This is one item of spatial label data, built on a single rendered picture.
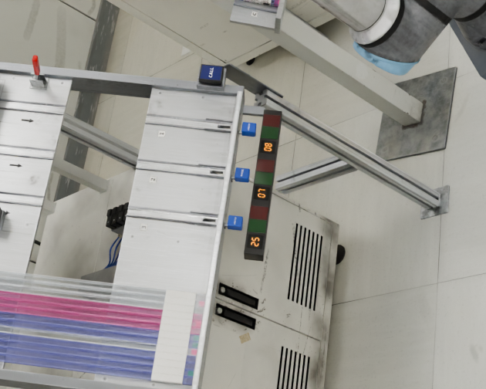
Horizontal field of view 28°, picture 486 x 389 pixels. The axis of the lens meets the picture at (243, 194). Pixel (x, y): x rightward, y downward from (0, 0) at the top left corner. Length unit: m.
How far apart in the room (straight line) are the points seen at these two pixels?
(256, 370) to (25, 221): 0.71
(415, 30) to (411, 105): 0.96
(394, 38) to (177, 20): 1.62
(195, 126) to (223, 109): 0.07
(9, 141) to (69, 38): 2.32
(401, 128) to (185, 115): 0.87
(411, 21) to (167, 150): 0.61
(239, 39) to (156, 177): 1.36
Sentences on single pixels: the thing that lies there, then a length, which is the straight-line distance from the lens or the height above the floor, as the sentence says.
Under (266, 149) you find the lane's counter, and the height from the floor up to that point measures 0.66.
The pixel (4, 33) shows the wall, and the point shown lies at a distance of 4.26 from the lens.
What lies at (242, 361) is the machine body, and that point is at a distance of 2.38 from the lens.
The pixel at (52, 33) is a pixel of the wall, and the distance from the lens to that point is 4.39.
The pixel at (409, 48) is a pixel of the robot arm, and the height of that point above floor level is 0.72.
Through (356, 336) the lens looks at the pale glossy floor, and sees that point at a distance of 2.63.
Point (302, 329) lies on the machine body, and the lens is 2.54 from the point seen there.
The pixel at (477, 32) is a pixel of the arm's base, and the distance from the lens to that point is 1.89.
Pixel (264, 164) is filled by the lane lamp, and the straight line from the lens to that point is 2.05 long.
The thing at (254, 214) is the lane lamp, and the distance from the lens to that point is 2.00.
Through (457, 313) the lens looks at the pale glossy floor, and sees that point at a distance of 2.43.
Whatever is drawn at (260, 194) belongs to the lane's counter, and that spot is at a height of 0.66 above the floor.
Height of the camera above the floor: 1.84
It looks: 35 degrees down
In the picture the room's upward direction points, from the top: 63 degrees counter-clockwise
